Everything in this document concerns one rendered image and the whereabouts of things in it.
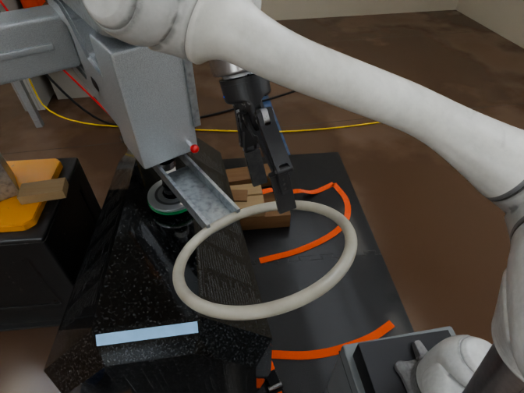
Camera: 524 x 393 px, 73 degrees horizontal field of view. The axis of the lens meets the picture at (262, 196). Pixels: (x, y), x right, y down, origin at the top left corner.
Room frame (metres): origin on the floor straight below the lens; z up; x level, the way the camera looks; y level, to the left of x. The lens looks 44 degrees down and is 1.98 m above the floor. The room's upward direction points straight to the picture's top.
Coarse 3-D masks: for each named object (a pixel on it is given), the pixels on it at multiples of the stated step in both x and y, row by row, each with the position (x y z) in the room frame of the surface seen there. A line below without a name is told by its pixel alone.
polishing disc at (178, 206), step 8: (160, 184) 1.16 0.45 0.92; (152, 192) 1.11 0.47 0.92; (160, 192) 1.11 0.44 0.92; (152, 200) 1.06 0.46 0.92; (160, 200) 1.06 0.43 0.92; (168, 200) 1.06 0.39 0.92; (176, 200) 1.06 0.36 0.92; (160, 208) 1.01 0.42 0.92; (168, 208) 1.01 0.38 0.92; (176, 208) 1.01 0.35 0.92; (184, 208) 1.03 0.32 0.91
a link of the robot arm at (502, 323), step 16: (512, 240) 0.28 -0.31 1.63; (512, 256) 0.25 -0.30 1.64; (512, 272) 0.23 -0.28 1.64; (512, 288) 0.21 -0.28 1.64; (496, 304) 0.23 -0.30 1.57; (512, 304) 0.19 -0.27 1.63; (496, 320) 0.20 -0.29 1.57; (512, 320) 0.18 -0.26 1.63; (496, 336) 0.19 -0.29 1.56; (512, 336) 0.16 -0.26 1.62; (496, 352) 0.19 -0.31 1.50; (512, 352) 0.15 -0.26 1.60; (480, 368) 0.20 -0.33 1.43; (496, 368) 0.18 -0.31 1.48; (512, 368) 0.16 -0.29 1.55; (480, 384) 0.18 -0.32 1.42; (496, 384) 0.17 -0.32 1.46; (512, 384) 0.16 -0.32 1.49
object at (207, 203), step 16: (192, 160) 1.04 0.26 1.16; (160, 176) 1.00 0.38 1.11; (176, 176) 0.99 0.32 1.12; (192, 176) 0.99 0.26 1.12; (208, 176) 0.94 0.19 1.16; (176, 192) 0.88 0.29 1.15; (192, 192) 0.91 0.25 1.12; (208, 192) 0.91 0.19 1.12; (192, 208) 0.78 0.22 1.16; (208, 208) 0.82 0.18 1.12; (224, 208) 0.82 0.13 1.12; (208, 224) 0.71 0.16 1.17
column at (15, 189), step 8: (0, 160) 1.28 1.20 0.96; (0, 168) 1.24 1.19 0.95; (8, 168) 1.33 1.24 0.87; (0, 176) 1.23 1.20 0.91; (8, 176) 1.25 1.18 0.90; (0, 184) 1.22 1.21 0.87; (8, 184) 1.24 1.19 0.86; (16, 184) 1.30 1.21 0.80; (0, 192) 1.21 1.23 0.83; (8, 192) 1.22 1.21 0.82; (16, 192) 1.24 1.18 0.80; (0, 200) 1.20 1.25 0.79
